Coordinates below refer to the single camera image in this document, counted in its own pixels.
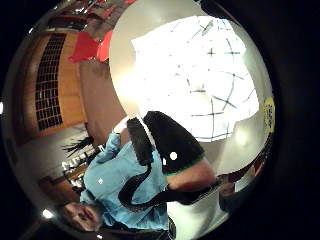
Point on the red hanging cloth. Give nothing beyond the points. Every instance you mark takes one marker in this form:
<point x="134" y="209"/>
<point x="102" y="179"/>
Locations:
<point x="88" y="48"/>

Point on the the person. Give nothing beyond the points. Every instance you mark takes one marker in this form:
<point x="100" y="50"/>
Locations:
<point x="113" y="180"/>

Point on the dark leafy plant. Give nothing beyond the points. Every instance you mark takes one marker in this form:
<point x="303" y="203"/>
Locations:
<point x="78" y="145"/>

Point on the yellow round sign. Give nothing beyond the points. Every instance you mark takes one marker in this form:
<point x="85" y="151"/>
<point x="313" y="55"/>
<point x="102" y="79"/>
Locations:
<point x="269" y="113"/>

